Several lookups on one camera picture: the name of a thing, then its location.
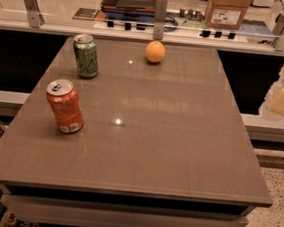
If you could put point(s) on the orange soda can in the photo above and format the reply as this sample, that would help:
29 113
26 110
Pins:
63 99

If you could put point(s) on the green soda can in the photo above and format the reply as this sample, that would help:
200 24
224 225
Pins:
86 56

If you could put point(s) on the orange fruit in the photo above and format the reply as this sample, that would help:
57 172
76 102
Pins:
155 51

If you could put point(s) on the cardboard box with label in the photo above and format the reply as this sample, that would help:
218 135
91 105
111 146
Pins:
226 14

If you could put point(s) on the grey table drawer front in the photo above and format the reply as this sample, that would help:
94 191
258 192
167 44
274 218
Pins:
42 210

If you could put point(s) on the middle metal railing bracket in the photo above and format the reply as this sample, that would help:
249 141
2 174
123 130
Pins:
159 19

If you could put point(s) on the left metal railing bracket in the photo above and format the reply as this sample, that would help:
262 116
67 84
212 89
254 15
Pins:
34 15

